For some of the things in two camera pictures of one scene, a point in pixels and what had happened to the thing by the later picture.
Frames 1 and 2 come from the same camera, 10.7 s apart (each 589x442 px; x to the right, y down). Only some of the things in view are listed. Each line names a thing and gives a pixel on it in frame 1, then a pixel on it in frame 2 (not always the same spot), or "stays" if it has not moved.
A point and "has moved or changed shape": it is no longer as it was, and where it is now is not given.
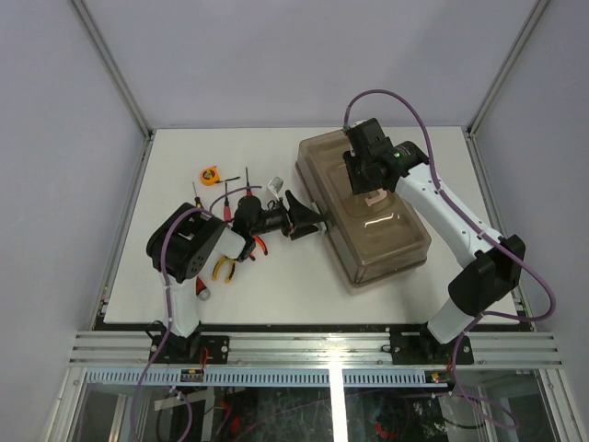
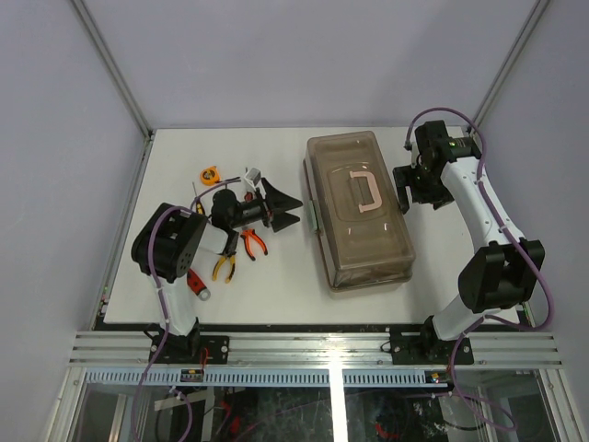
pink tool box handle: x=382 y=194 has moved or changed shape
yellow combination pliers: x=217 y=266 stays
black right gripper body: x=358 y=178 -> x=426 y=189
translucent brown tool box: x=376 y=235 has moved or changed shape
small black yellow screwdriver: x=197 y=199 stays
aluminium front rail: x=132 y=349 stays
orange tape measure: x=210 y=175 stays
